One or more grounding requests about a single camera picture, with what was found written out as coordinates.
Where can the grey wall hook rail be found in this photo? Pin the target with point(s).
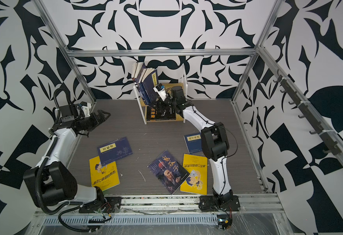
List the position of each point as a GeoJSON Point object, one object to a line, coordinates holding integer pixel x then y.
{"type": "Point", "coordinates": [305, 107]}

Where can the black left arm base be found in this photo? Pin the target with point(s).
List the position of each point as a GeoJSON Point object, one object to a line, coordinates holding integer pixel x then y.
{"type": "Point", "coordinates": [107, 205]}

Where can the thick blue book yellow label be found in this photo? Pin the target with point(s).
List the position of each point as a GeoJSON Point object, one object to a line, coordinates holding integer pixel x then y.
{"type": "Point", "coordinates": [144, 84]}

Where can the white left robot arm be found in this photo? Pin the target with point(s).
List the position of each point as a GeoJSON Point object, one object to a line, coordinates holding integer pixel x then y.
{"type": "Point", "coordinates": [50, 183]}

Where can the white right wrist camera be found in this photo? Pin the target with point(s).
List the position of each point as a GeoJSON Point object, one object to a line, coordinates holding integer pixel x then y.
{"type": "Point", "coordinates": [161, 91]}

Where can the wooden white-framed bookshelf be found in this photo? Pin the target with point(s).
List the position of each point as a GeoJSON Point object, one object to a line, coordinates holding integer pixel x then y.
{"type": "Point", "coordinates": [157, 101]}

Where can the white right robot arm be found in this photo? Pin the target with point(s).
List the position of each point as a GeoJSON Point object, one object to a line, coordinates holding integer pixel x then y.
{"type": "Point", "coordinates": [215, 144]}

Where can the black standing book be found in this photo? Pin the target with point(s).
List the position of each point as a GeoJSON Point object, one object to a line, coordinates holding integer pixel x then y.
{"type": "Point", "coordinates": [136, 69]}

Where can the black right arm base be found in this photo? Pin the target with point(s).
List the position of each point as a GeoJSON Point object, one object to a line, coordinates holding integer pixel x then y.
{"type": "Point", "coordinates": [212, 203]}

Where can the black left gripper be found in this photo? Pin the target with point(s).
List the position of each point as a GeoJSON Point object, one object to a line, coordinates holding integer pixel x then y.
{"type": "Point", "coordinates": [97, 121]}

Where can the black book yellow title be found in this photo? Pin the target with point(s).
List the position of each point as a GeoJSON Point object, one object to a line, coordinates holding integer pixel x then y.
{"type": "Point", "coordinates": [153, 114]}

